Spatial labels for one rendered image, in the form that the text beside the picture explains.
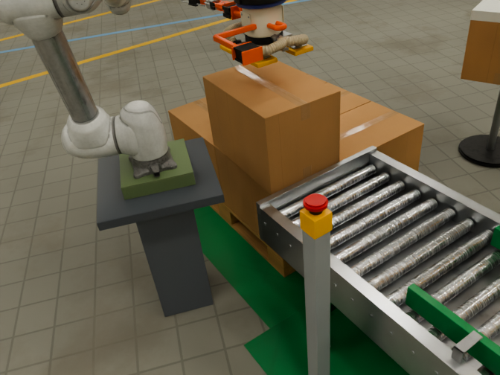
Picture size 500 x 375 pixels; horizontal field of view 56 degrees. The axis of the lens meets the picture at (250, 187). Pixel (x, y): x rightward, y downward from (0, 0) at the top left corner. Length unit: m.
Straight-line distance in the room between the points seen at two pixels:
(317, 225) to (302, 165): 0.90
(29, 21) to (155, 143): 0.64
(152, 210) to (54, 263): 1.25
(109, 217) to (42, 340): 0.93
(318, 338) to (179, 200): 0.74
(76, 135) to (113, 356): 1.07
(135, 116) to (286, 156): 0.69
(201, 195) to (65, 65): 0.69
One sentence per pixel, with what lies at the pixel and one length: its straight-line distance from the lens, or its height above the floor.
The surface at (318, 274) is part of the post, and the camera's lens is 1.48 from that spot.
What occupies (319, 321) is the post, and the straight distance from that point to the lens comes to 1.65.
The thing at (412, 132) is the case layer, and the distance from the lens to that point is 2.72.
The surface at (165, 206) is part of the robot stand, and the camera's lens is 1.88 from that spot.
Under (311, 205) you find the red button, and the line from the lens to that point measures 1.32.
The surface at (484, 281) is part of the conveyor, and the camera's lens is 1.95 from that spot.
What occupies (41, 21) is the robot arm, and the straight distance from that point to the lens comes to 1.61.
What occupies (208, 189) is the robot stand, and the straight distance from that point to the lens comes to 1.93.
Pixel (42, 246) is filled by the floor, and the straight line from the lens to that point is 3.19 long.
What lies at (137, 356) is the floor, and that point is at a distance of 2.38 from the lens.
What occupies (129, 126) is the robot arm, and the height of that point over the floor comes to 1.03.
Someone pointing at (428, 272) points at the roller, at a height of 0.55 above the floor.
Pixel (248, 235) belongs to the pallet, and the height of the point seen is 0.02.
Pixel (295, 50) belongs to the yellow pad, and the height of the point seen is 1.13.
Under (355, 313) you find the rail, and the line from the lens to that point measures 1.80.
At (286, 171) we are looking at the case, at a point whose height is 0.64.
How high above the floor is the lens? 1.85
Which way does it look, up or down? 35 degrees down
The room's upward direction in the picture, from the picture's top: 7 degrees counter-clockwise
